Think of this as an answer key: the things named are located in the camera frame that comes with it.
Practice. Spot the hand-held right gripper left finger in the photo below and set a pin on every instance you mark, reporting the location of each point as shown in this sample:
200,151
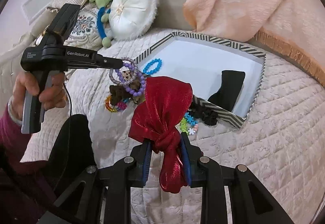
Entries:
147,163

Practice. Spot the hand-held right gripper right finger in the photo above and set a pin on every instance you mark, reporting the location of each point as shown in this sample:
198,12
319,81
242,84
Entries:
184,163

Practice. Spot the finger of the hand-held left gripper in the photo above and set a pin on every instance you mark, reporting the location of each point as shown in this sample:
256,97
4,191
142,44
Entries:
109,62

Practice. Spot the leopard print bow scrunchie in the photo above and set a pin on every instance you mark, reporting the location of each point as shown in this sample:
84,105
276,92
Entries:
115,94

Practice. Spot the rainbow bead ornament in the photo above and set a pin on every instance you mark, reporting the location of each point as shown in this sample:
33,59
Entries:
189,118

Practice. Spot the black scrunchie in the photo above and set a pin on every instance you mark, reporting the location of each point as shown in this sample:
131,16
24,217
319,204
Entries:
209,116

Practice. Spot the shiny red fabric bow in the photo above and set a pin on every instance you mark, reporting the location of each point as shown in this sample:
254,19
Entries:
165,107

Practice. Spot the striped tray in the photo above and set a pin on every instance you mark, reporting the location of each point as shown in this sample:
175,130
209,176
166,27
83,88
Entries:
203,61

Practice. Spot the person's left forearm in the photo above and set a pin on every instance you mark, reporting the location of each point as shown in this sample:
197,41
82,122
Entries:
12,137

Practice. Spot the person's left hand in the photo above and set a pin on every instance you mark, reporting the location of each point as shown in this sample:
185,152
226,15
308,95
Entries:
54,92

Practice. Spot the floral embroidered cushion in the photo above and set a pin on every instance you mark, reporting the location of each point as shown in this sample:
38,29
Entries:
83,26

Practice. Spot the white round pillow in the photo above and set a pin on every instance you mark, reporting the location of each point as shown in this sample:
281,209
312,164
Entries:
132,8

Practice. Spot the silver bangle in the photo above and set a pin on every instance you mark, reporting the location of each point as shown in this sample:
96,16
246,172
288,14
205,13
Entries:
12,114

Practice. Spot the person's leg in black pants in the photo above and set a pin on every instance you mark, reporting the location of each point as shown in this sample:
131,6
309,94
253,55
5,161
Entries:
73,142

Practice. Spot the person's dark maroon top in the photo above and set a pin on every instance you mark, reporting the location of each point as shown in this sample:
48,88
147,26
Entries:
17,188

